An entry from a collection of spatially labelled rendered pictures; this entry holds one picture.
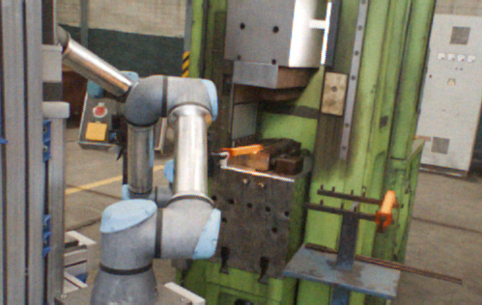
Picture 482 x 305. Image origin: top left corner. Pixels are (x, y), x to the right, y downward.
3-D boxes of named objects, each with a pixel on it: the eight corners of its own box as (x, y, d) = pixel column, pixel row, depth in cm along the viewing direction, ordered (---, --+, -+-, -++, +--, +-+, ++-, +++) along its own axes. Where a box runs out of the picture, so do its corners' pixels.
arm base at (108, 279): (115, 321, 111) (117, 279, 109) (76, 296, 120) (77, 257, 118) (171, 299, 123) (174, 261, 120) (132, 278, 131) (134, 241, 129)
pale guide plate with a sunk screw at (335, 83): (341, 115, 216) (346, 74, 212) (321, 112, 219) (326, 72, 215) (342, 115, 218) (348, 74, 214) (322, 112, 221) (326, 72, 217)
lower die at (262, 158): (268, 171, 219) (269, 152, 217) (226, 163, 226) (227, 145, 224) (299, 156, 258) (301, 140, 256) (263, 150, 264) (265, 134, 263)
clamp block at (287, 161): (294, 176, 215) (296, 161, 214) (275, 173, 218) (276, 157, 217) (302, 171, 226) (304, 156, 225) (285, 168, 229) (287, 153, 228)
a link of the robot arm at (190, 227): (153, 267, 120) (161, 95, 151) (217, 267, 124) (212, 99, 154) (155, 245, 111) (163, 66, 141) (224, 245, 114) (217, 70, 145)
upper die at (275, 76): (275, 88, 211) (277, 65, 209) (232, 83, 218) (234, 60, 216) (307, 86, 250) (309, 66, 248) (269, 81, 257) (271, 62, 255)
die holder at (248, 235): (283, 281, 219) (294, 180, 209) (205, 260, 231) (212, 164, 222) (321, 240, 270) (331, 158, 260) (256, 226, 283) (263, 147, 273)
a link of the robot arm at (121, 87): (37, 0, 135) (156, 84, 177) (11, -3, 140) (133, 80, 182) (19, 40, 133) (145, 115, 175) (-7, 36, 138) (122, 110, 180)
